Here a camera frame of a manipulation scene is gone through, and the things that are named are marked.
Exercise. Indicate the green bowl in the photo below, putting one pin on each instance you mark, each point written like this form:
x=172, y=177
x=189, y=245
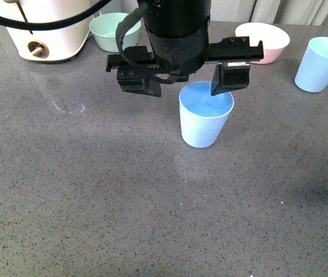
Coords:
x=103, y=29

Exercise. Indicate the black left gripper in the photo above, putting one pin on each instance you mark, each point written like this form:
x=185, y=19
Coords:
x=184, y=56

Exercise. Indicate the white two-slot toaster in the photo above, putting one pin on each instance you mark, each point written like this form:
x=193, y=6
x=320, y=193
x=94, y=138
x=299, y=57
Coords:
x=47, y=46

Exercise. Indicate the light blue cup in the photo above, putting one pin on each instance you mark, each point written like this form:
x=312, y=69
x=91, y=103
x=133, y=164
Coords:
x=202, y=116
x=312, y=74

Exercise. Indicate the grey curtain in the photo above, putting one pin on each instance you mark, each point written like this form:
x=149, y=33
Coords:
x=296, y=12

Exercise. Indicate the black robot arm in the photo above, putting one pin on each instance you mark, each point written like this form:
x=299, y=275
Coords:
x=178, y=35

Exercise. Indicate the pink bowl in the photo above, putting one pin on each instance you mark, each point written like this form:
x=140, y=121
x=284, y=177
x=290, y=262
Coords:
x=274, y=39

